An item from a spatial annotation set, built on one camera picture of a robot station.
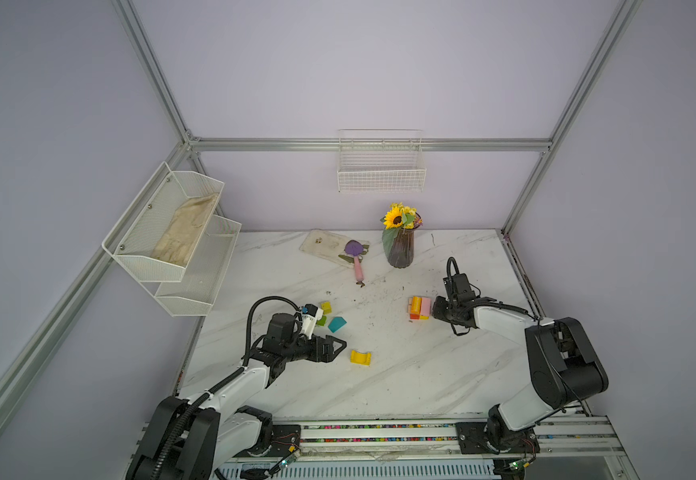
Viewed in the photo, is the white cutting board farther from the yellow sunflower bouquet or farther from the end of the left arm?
the end of the left arm

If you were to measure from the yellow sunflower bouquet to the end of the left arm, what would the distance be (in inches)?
14.5

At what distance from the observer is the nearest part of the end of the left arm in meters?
0.66

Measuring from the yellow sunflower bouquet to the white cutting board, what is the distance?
8.6 inches

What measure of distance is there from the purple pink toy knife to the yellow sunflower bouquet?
0.18 meters
